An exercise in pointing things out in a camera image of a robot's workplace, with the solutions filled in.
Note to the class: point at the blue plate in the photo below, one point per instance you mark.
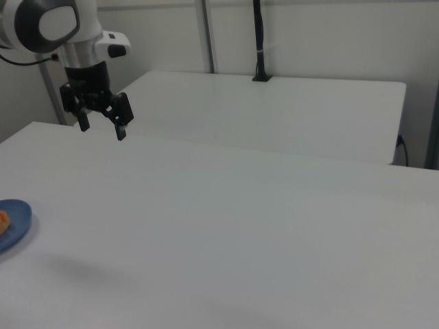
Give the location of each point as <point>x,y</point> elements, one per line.
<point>19,222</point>

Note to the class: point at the grey double frame post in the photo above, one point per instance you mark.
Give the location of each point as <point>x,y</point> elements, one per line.
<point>205,34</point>

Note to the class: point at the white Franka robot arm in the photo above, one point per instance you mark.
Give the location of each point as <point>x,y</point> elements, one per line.
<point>20,24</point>

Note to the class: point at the dark grey wall post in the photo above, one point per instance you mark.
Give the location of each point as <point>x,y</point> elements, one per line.
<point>433,130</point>

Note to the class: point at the slanted grey frame post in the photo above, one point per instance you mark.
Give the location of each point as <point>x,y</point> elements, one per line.
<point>51,92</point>

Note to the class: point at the orange toasted bread piece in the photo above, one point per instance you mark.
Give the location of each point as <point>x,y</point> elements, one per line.
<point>3,221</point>

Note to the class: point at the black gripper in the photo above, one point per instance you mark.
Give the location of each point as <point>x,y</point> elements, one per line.
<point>90,84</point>

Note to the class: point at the black pole with clamp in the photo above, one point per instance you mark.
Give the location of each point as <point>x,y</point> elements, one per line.
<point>259,44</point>

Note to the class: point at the white side table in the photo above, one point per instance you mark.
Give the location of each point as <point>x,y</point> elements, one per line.
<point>260,113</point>

